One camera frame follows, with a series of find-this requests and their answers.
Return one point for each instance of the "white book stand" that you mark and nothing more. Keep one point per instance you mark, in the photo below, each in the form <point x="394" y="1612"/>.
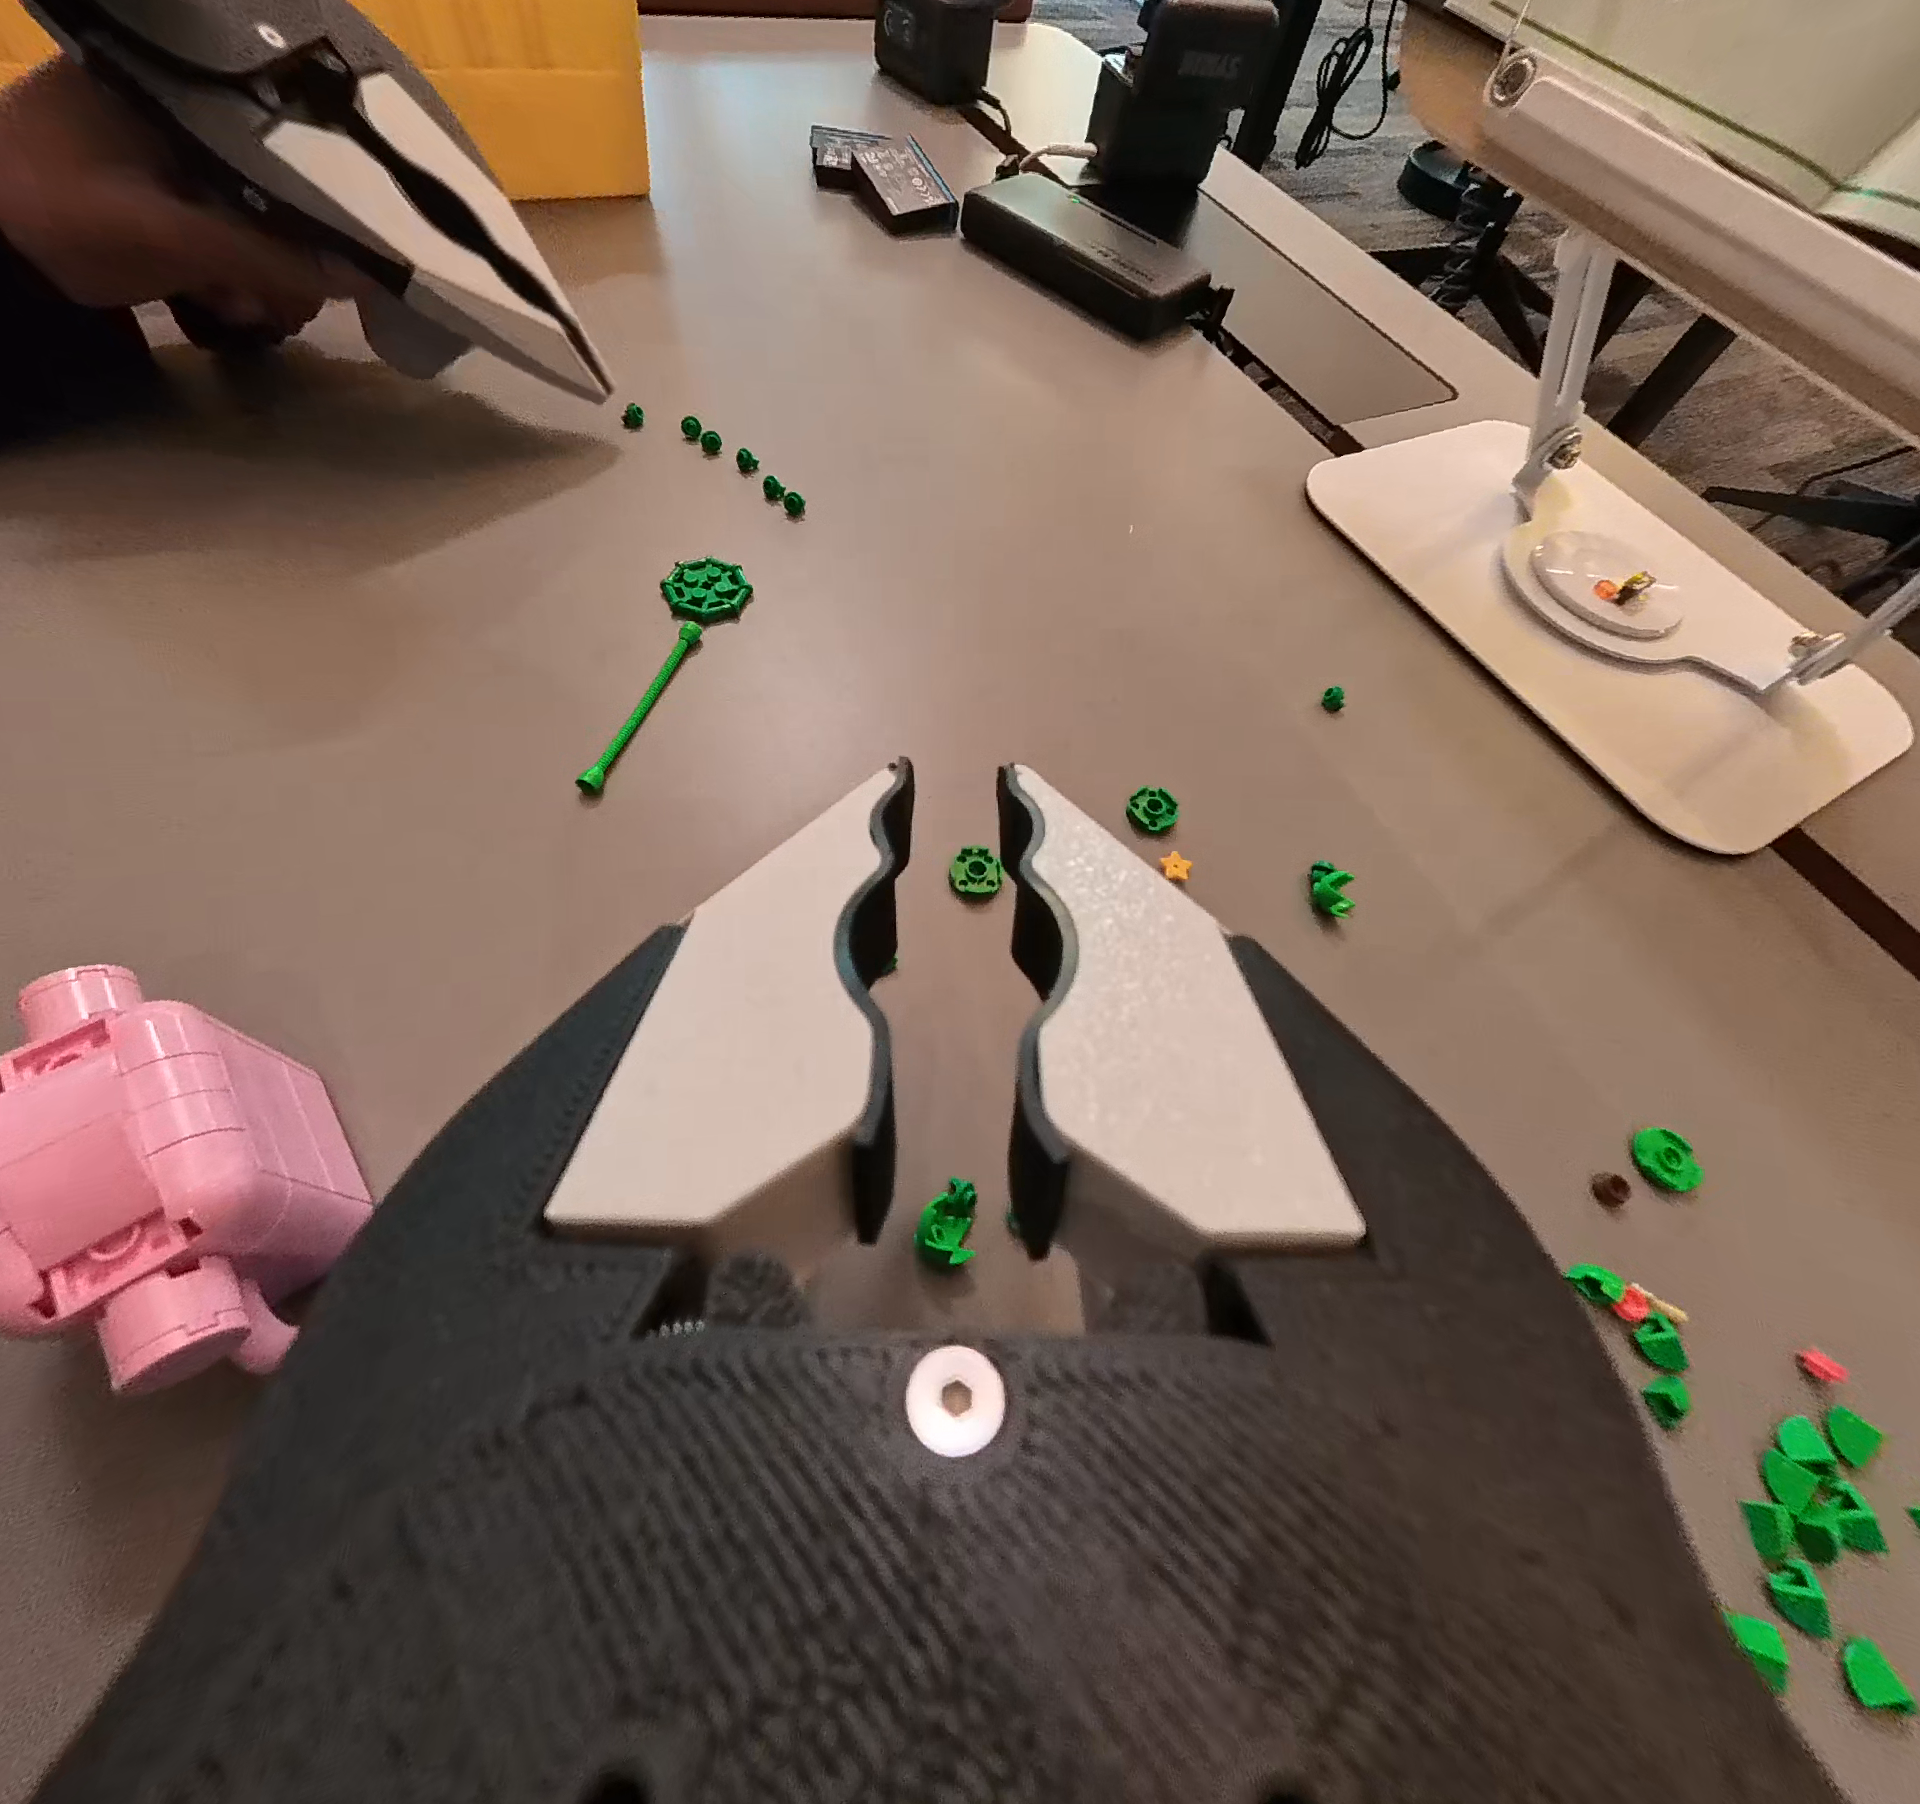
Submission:
<point x="1425" y="542"/>

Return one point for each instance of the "black charging dock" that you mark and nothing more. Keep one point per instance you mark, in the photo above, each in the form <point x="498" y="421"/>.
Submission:
<point x="1188" y="79"/>

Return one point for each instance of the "row of small green studs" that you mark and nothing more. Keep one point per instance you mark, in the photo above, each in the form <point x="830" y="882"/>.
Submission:
<point x="743" y="455"/>

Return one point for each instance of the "green spiky leaf piece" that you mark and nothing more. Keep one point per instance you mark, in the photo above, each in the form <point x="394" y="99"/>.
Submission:
<point x="1331" y="885"/>

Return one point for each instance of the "small orange black brick piece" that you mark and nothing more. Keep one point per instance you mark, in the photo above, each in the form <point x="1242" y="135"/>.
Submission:
<point x="1629" y="581"/>

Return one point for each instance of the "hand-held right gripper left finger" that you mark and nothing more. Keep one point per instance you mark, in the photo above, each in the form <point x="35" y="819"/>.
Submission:
<point x="719" y="1071"/>

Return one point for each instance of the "green flower leaf plate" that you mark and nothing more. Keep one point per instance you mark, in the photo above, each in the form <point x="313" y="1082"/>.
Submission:
<point x="940" y="1225"/>

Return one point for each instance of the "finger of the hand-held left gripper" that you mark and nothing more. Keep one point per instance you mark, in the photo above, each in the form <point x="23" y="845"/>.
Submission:
<point x="458" y="190"/>
<point x="425" y="272"/>

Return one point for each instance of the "pile of green leaf pieces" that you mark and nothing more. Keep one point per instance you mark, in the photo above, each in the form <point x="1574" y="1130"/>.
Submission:
<point x="1774" y="1531"/>

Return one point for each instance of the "person's left forearm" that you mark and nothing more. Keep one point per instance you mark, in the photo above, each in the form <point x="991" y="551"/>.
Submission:
<point x="44" y="364"/>

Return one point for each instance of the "green web plate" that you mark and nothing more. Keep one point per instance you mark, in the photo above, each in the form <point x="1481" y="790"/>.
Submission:
<point x="703" y="590"/>

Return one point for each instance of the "yellow plastic bin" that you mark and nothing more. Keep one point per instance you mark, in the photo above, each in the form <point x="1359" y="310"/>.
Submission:
<point x="512" y="63"/>

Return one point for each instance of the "black battery charger case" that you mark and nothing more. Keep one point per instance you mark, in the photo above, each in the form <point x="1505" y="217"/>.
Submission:
<point x="929" y="41"/>

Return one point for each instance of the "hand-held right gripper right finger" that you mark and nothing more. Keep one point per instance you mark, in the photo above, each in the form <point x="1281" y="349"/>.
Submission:
<point x="1188" y="1071"/>

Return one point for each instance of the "black camera battery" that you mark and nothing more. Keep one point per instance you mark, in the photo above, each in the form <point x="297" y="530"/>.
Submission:
<point x="837" y="154"/>
<point x="907" y="187"/>

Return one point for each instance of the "person's left hand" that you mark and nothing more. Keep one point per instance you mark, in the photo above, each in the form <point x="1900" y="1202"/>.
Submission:
<point x="120" y="203"/>

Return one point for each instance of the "round green flower plate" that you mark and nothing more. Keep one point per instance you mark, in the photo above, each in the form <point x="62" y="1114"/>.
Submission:
<point x="1668" y="1158"/>
<point x="1153" y="807"/>
<point x="978" y="869"/>

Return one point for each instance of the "green stem rod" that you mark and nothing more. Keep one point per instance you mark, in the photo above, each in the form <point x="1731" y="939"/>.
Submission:
<point x="644" y="704"/>

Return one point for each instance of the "pink brick model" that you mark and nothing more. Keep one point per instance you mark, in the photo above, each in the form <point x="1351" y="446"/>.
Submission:
<point x="198" y="1158"/>

